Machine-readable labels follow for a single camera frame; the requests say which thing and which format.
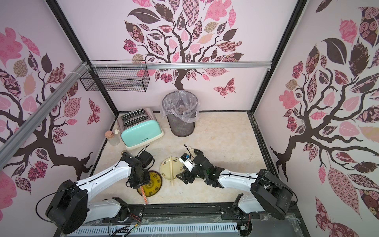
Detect red chopsticks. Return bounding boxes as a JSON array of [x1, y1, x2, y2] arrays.
[[140, 186, 149, 205]]

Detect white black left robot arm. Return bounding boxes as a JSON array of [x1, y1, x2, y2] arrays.
[[45, 151, 155, 235]]

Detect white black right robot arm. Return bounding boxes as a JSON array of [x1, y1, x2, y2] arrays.
[[176, 153, 294, 220]]

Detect cream plate middle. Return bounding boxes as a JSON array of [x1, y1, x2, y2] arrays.
[[159, 157, 184, 180]]

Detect cream plate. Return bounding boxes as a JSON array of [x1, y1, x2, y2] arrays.
[[190, 149, 203, 157], [159, 157, 184, 180]]

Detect yellow black patterned plate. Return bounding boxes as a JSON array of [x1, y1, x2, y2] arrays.
[[142, 171, 163, 198]]

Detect cream plate right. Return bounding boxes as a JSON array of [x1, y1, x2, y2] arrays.
[[190, 149, 203, 157]]

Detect mint green toaster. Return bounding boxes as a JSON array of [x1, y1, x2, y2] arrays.
[[115, 108, 164, 151]]

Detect black mesh trash bin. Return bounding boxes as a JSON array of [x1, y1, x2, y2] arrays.
[[162, 90, 199, 137]]

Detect clear plastic bin liner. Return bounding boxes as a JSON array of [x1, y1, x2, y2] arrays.
[[160, 90, 200, 123]]

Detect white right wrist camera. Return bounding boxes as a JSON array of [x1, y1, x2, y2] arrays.
[[179, 153, 195, 172]]

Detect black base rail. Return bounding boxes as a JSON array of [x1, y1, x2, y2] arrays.
[[54, 202, 297, 237]]

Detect white slotted cable duct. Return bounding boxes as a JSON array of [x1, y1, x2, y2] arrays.
[[67, 223, 239, 237]]

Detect black wire wall basket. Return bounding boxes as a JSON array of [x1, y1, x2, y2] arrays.
[[80, 59, 150, 92]]

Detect aluminium frame bar rear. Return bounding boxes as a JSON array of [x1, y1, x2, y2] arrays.
[[91, 61, 272, 70]]

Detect aluminium frame bar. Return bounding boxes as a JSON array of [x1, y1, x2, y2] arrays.
[[91, 61, 272, 70], [1, 62, 90, 169]]

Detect aluminium frame bar left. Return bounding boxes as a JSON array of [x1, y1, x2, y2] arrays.
[[1, 62, 90, 169]]

